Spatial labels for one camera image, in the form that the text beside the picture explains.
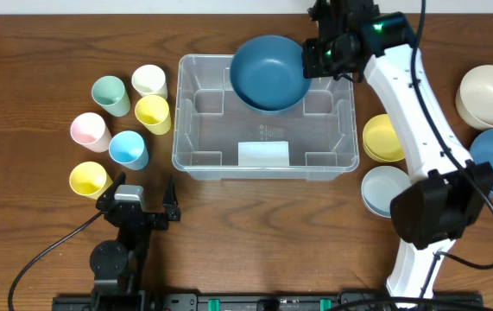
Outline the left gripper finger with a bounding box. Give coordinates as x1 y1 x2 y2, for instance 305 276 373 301
96 172 126 203
162 176 181 222

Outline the yellow small bowl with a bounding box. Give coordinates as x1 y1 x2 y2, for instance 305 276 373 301
362 114 405 162

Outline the beige large bowl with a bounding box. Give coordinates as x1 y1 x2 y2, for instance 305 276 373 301
455 65 493 130

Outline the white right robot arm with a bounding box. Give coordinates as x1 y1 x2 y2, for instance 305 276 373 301
302 1 493 310

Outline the clear plastic storage container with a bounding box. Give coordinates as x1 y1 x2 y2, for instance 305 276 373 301
172 54 360 181

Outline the white label in container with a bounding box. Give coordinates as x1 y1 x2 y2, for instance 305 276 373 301
238 141 290 168

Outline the yellow cup lower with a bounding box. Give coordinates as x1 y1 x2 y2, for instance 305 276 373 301
69 162 113 200

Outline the yellow cup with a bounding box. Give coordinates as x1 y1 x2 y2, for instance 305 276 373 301
69 162 113 200
135 95 172 136

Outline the blue cup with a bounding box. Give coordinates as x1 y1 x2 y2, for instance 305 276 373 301
109 130 149 170

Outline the pink cup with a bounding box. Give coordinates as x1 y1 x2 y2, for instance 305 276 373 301
70 112 112 153

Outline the yellow cup upper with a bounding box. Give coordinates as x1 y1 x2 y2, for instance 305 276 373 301
135 95 172 136

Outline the green cup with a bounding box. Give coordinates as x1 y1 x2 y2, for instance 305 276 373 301
91 76 131 117

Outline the cream cup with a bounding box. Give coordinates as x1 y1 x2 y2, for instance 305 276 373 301
131 65 168 99

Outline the light blue small bowl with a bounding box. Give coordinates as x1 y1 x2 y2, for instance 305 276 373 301
361 166 411 219

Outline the black cable left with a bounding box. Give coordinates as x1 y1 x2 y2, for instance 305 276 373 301
7 210 105 311

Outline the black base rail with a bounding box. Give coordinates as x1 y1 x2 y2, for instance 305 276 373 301
51 292 484 311

